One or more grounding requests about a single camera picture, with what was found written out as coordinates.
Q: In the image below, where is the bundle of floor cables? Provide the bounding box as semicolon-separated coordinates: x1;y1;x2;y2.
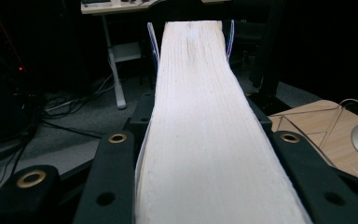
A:
38;73;120;139

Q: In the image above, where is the black metal chair frame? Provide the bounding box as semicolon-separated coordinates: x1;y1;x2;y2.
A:
229;0;285;98

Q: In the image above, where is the clear acrylic book rack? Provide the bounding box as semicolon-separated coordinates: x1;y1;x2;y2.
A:
273;98;358;166

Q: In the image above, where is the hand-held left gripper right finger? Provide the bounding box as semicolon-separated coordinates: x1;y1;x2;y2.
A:
248;96;358;224

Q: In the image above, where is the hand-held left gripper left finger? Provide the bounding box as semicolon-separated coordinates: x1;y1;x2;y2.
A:
73;92;155;224

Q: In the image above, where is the blue book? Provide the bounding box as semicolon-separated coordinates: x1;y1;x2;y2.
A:
133;19;313;224

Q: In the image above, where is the white desk frame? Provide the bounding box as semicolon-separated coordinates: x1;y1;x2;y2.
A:
80;0;231;110

